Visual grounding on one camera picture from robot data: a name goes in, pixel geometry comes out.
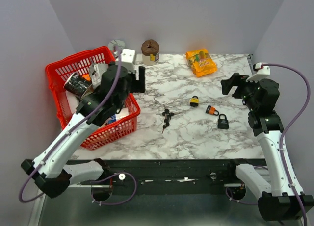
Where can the orange snack bag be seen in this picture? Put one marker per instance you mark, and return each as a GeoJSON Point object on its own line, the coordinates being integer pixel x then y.
{"type": "Point", "coordinates": [200, 62]}

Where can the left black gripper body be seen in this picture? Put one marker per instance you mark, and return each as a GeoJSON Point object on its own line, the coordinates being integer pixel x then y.
{"type": "Point", "coordinates": [132, 85]}

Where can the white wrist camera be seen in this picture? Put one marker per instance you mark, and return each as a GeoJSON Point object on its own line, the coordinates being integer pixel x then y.
{"type": "Point", "coordinates": [262, 71]}
{"type": "Point", "coordinates": [128, 58]}

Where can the grey marbled cylinder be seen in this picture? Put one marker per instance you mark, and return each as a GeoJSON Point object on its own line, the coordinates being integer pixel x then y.
{"type": "Point", "coordinates": [115, 45]}

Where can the brown lidded white jar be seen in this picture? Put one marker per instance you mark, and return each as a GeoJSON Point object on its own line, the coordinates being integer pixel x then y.
{"type": "Point", "coordinates": [150, 52]}

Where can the black mounting rail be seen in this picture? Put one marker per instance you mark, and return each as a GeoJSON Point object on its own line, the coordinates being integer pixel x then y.
{"type": "Point", "coordinates": [167, 177]}

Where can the black patterned cup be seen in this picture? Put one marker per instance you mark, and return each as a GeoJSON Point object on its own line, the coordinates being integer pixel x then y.
{"type": "Point", "coordinates": [76, 84]}

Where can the black padlock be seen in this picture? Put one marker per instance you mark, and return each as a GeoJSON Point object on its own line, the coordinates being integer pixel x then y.
{"type": "Point", "coordinates": [223, 122]}

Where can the yellow padlock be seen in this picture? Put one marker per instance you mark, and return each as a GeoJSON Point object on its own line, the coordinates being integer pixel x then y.
{"type": "Point", "coordinates": [194, 102]}

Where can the red plastic basket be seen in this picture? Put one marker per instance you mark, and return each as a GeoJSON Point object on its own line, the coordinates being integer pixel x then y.
{"type": "Point", "coordinates": [59, 71]}

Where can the black key bunch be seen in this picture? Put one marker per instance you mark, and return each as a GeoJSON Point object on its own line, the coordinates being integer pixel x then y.
{"type": "Point", "coordinates": [167, 117]}

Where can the clear plastic bottle blue label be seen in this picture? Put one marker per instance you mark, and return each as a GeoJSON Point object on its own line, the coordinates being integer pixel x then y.
{"type": "Point", "coordinates": [116, 117]}

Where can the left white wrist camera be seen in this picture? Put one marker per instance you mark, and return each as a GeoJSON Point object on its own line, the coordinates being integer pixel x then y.
{"type": "Point", "coordinates": [128, 58]}

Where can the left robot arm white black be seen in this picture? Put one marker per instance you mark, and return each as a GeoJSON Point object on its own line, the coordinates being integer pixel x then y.
{"type": "Point", "coordinates": [50, 171]}

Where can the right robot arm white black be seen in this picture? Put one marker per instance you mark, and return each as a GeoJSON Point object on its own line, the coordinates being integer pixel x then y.
{"type": "Point", "coordinates": [282, 198]}

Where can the orange padlock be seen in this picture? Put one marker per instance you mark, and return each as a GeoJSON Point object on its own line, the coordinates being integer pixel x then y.
{"type": "Point", "coordinates": [212, 111]}

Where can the grey white carton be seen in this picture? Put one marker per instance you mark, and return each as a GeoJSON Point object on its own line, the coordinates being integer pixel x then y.
{"type": "Point", "coordinates": [95, 72]}

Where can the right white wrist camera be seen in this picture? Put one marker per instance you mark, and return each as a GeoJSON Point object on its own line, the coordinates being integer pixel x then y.
{"type": "Point", "coordinates": [262, 71]}

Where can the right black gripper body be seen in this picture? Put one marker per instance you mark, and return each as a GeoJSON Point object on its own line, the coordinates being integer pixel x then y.
{"type": "Point", "coordinates": [245, 89]}

